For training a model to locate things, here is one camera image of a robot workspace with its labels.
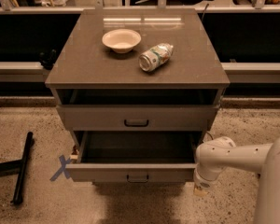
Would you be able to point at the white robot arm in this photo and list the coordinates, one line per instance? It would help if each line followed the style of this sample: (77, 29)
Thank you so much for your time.
(213, 157)

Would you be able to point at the grey top drawer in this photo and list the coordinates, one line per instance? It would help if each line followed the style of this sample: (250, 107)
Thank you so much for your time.
(137, 117)

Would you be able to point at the white paper bowl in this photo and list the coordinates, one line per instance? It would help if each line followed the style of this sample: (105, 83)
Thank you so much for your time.
(121, 40)

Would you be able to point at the black clamp on rail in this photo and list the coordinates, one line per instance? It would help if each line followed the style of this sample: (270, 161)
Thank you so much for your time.
(47, 60)

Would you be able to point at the grey drawer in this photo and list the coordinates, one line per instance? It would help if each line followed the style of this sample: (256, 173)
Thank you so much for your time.
(135, 157)
(137, 117)

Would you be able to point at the crushed drink can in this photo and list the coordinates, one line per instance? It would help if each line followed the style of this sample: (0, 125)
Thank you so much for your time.
(156, 56)

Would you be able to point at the blue tape cross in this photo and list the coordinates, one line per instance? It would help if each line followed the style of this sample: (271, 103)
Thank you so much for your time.
(62, 170)

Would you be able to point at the grey drawer cabinet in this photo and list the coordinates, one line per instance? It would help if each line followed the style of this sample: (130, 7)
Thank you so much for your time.
(89, 73)

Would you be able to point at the black stand leg left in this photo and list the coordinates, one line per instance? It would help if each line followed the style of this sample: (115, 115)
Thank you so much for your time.
(18, 167)

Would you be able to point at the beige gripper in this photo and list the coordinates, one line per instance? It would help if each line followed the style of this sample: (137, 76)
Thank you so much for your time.
(202, 181)

